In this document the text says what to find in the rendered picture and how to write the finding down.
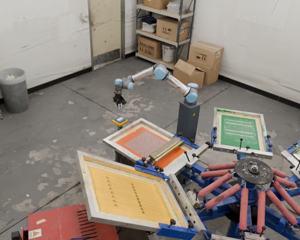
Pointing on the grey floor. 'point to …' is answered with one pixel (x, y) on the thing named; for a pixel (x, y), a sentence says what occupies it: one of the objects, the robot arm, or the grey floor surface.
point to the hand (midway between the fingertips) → (119, 109)
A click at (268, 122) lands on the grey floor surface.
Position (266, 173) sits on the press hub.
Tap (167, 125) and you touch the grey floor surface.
